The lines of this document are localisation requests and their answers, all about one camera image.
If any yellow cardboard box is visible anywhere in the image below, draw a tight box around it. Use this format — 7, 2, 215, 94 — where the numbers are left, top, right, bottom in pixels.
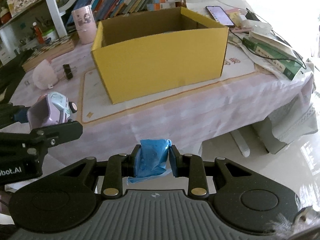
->
92, 7, 228, 104

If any pink cylindrical cup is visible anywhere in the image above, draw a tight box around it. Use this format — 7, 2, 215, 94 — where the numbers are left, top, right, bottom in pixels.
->
72, 5, 97, 44

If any black cable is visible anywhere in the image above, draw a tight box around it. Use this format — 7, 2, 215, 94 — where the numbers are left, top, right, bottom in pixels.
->
229, 7, 307, 70

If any red figurine bottle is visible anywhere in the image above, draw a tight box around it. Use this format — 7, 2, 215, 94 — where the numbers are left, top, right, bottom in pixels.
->
33, 22, 44, 44

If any black smartphone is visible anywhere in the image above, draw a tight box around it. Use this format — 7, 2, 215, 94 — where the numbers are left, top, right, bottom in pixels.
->
206, 6, 235, 28

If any green book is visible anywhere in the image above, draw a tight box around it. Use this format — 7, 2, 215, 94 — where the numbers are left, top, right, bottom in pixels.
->
242, 37, 306, 80

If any white orange-edged mat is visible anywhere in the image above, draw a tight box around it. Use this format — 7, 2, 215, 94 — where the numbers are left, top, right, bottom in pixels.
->
76, 62, 258, 124

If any pink checked tablecloth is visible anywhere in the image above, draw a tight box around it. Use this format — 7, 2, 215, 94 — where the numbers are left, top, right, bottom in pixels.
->
4, 37, 315, 193

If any wooden chess board box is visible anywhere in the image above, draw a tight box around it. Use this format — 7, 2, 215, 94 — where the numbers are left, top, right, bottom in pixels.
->
22, 33, 79, 72

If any black binder clip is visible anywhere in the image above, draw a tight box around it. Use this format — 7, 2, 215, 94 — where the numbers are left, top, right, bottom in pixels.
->
63, 64, 73, 80

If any white green-lid jar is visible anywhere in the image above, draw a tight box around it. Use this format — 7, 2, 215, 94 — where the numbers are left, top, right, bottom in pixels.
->
42, 28, 59, 44

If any black Yamaha keyboard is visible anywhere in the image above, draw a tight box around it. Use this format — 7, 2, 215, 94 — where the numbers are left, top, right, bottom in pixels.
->
1, 50, 33, 104

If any grey toy truck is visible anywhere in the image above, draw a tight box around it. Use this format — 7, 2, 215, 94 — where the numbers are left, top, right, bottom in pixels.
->
27, 92, 78, 130

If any blue cloth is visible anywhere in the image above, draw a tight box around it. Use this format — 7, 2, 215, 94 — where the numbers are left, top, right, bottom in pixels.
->
127, 139, 172, 185

